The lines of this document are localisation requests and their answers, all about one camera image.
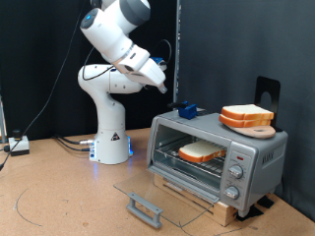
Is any black metal bookend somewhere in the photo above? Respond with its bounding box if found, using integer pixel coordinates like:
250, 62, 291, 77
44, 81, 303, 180
255, 76, 284, 133

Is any grey curtain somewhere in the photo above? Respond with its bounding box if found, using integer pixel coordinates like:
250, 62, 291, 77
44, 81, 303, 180
178, 0, 315, 222

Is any grey box black button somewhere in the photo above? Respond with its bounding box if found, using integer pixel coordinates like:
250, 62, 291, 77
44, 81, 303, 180
8, 129, 31, 156

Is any long black hanging cable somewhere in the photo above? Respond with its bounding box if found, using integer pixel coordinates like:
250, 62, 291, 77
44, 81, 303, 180
0, 0, 89, 171

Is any black tape piece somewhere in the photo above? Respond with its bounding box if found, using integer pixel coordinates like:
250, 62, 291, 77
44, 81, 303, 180
257, 195, 276, 209

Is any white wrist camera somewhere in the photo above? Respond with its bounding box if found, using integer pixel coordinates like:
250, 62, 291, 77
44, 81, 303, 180
116, 44, 151, 75

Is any black cable silver connector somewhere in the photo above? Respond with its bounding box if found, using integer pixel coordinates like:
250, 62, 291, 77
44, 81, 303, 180
52, 133, 95, 146

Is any metal oven rack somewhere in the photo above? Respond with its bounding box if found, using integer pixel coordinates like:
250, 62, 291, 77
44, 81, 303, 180
156, 135, 229, 178

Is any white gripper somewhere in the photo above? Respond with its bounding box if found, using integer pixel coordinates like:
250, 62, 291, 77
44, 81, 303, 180
126, 58, 168, 95

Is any black base cable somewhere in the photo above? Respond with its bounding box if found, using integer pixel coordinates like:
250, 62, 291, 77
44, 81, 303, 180
55, 137, 92, 152

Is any round wooden board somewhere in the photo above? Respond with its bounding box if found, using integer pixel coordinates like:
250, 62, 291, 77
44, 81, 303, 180
225, 124, 277, 140

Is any grey metal pole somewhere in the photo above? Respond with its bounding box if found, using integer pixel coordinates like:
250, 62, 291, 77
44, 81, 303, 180
172, 0, 182, 111

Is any black curtain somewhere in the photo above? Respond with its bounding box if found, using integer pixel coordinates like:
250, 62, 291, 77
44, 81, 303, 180
0, 0, 180, 142

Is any toy bread slice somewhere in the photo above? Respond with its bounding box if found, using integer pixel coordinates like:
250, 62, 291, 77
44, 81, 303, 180
219, 114, 273, 129
221, 103, 276, 121
178, 140, 227, 164

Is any silver toaster oven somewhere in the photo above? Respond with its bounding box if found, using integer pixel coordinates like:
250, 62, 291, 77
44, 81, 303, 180
146, 107, 289, 218

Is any thin metal stand leg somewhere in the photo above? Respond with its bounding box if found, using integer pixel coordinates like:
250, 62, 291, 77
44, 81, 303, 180
0, 96, 8, 144

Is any wooden slatted block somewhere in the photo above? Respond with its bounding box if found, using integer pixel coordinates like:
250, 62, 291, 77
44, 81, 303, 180
154, 173, 239, 227

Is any thin black camera cable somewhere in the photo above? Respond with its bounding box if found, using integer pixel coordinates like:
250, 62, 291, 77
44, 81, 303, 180
81, 38, 173, 82

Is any silver oven knob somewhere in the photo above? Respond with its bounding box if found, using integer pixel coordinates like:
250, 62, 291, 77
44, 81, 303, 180
228, 163, 245, 180
223, 185, 240, 201

